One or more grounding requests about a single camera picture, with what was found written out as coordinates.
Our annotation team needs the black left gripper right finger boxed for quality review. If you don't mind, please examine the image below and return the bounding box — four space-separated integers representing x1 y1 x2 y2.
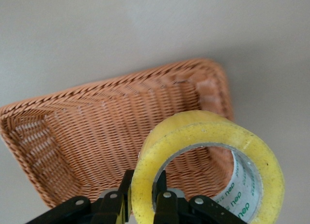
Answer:
152 170 248 224

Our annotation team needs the brown woven rectangular basket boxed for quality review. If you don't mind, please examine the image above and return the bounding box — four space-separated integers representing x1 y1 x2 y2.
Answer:
0 59 235 210

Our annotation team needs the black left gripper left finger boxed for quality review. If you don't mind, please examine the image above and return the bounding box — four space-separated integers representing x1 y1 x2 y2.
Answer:
24 169 134 224

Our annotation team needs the clear yellowish packing tape roll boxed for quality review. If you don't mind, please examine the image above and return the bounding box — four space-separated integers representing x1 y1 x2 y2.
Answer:
132 110 285 224

